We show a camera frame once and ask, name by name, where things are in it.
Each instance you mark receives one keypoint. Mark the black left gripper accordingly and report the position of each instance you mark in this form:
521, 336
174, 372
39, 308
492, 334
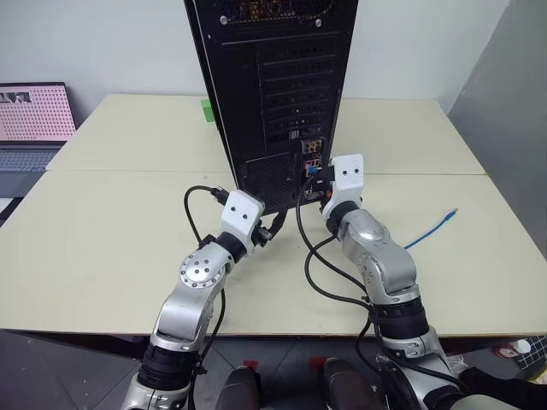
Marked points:
261, 236

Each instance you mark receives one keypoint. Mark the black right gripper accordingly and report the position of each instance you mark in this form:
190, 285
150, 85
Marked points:
326, 180

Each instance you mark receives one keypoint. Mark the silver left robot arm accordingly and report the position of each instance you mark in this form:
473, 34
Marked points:
188, 307

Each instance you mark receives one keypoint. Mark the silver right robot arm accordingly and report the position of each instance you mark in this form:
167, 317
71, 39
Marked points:
384, 256

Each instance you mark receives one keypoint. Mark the black computer tower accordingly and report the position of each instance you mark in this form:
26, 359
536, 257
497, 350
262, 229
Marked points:
239, 107

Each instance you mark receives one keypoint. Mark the green block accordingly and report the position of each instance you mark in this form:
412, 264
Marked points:
207, 110

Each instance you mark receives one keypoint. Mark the dark rounded shape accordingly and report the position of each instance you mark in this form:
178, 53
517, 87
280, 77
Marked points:
239, 388
344, 384

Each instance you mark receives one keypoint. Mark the grey partition panel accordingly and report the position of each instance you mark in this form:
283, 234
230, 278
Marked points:
504, 128

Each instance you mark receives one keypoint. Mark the red and white small container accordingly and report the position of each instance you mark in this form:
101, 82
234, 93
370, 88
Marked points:
505, 351

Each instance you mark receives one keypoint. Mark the grey open laptop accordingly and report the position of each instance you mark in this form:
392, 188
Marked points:
32, 124

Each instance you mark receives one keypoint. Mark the white bottle cap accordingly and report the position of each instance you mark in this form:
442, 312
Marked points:
522, 346

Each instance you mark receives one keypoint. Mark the black grid cutting mat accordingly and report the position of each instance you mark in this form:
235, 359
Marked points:
535, 354

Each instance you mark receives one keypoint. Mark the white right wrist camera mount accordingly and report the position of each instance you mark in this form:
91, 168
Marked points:
347, 179

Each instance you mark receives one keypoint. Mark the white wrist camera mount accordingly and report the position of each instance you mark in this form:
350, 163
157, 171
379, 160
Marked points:
347, 179
240, 215

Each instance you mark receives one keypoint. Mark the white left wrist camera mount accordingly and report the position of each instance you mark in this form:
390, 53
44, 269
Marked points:
240, 215

